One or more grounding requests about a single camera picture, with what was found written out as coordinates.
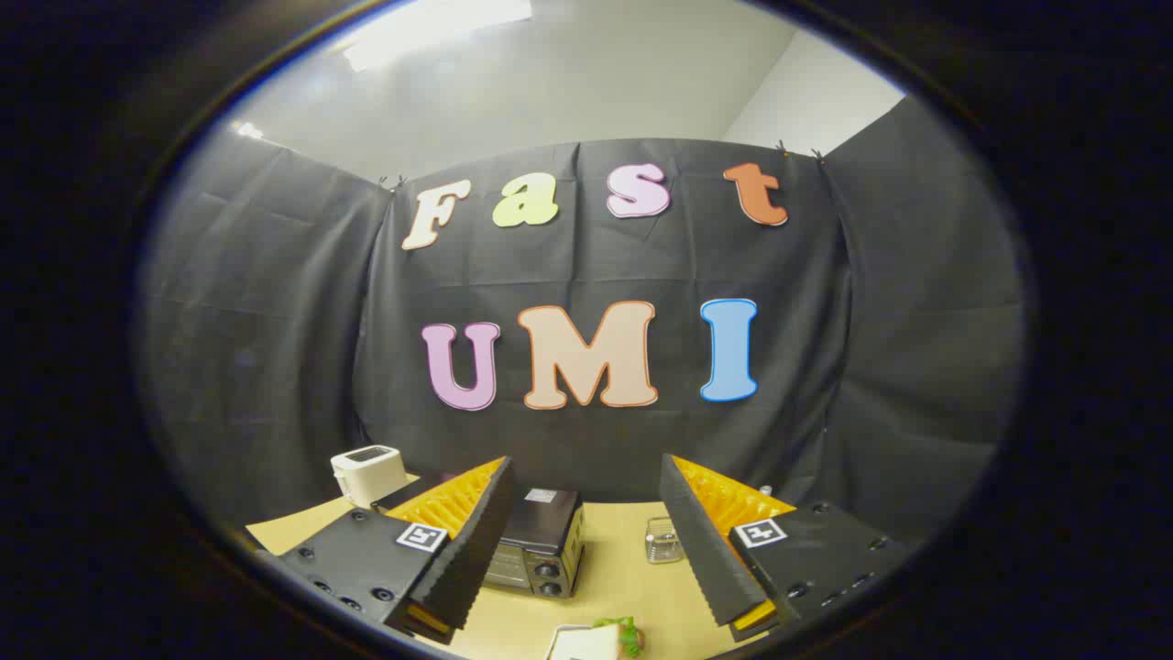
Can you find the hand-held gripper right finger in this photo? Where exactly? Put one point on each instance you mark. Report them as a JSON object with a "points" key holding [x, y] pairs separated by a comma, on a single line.
{"points": [[701, 541]]}

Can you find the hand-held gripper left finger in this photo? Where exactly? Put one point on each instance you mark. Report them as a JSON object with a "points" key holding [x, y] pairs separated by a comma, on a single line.
{"points": [[476, 550]]}

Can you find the black toaster oven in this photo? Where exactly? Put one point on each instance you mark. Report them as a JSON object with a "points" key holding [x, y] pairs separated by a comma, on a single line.
{"points": [[541, 527]]}

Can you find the sandwich with lettuce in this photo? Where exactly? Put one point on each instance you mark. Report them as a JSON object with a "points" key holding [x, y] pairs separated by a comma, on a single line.
{"points": [[600, 644]]}

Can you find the white bread toaster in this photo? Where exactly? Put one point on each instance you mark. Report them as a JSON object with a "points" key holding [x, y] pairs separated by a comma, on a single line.
{"points": [[367, 477]]}

